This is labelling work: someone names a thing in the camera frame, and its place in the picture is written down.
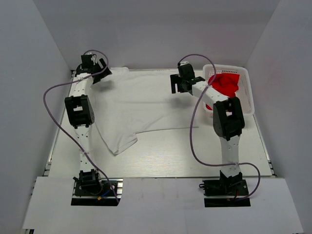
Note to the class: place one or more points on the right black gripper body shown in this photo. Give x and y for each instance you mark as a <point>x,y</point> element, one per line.
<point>175,79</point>

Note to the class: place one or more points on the white t shirt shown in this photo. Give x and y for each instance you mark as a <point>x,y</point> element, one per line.
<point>127,103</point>

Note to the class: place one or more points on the red t shirt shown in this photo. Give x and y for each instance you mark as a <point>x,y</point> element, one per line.
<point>225,83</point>

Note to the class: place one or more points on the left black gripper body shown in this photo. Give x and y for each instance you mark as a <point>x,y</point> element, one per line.
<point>101,74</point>

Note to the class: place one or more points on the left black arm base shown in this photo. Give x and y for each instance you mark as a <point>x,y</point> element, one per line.
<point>103,196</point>

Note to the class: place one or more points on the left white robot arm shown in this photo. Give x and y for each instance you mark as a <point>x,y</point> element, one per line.
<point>81,117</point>

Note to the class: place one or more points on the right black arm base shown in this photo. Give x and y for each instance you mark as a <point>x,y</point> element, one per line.
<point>217,197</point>

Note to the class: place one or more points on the white plastic basket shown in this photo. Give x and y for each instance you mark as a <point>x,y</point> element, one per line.
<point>244,92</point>

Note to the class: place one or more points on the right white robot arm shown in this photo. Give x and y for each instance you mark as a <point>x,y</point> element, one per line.
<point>228,123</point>

